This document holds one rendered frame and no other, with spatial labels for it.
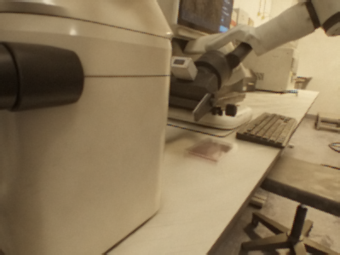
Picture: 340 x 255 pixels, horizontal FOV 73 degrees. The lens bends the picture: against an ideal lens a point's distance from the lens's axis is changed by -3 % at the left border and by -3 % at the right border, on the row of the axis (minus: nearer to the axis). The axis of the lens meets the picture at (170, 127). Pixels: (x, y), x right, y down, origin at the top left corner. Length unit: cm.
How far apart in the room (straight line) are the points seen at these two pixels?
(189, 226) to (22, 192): 20
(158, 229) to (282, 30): 47
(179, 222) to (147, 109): 16
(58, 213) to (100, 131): 8
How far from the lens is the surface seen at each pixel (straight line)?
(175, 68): 47
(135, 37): 23
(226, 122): 79
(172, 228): 32
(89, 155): 21
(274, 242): 143
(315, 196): 115
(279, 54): 249
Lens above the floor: 95
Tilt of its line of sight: 15 degrees down
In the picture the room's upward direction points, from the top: 4 degrees clockwise
